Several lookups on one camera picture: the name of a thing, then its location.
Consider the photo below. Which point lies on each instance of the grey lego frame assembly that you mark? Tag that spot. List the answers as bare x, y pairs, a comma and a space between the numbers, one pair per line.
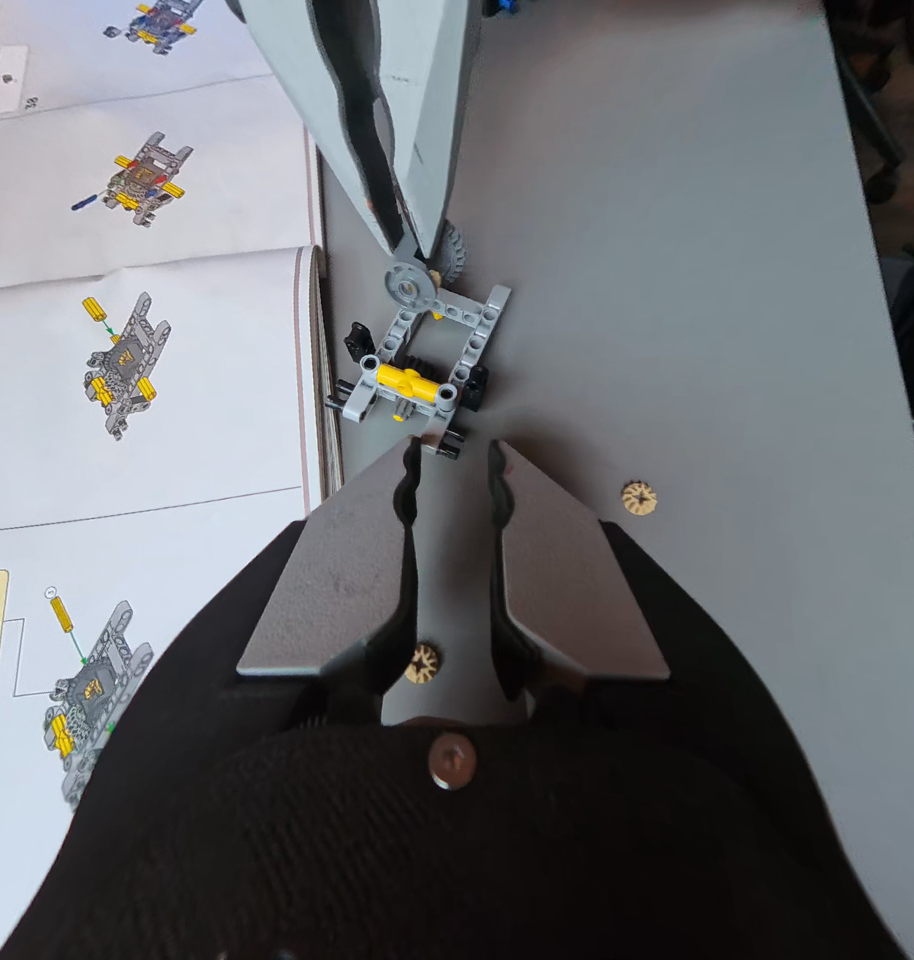
404, 379

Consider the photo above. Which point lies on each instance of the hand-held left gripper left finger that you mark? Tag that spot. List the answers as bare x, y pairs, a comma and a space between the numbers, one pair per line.
329, 592

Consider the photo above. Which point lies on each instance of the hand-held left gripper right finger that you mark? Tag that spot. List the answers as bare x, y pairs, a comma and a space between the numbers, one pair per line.
577, 600

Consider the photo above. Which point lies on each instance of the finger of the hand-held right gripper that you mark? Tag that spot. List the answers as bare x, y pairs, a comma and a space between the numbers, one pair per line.
292, 67
434, 112

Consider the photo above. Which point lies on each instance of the grey lego differential housing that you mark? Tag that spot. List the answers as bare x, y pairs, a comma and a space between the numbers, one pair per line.
410, 285

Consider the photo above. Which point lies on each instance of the lego instruction booklet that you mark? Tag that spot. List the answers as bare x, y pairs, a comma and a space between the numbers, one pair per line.
202, 412

